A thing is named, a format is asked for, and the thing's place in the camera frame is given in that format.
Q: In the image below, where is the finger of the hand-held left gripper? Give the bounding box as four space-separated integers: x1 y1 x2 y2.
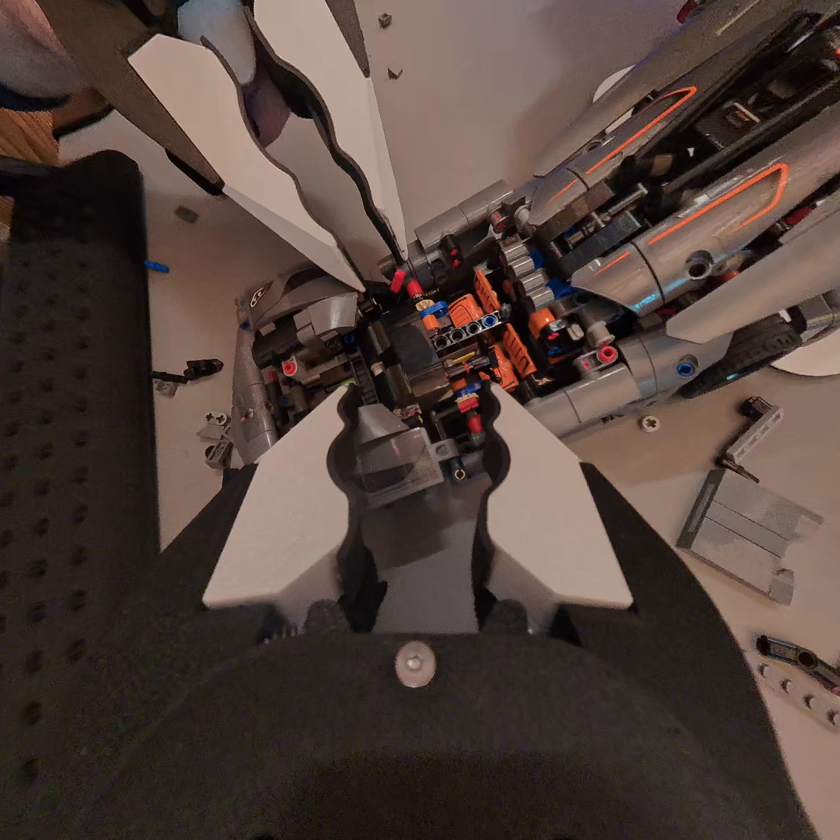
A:
251 0 409 269
128 33 366 291

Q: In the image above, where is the long grey lego plate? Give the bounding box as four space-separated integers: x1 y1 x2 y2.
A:
755 663 840 729

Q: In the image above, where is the grey lego car model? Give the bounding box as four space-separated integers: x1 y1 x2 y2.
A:
231 0 840 511

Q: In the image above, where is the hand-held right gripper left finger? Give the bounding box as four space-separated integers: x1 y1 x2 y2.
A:
202 385 378 634

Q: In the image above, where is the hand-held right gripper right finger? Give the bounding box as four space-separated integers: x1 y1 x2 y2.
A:
479 382 634 634

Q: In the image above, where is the grey lego sloped panel assembly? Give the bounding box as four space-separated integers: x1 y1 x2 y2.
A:
676 395 824 606

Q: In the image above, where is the black dimpled foam mat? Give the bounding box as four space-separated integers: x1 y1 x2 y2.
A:
0 151 161 788

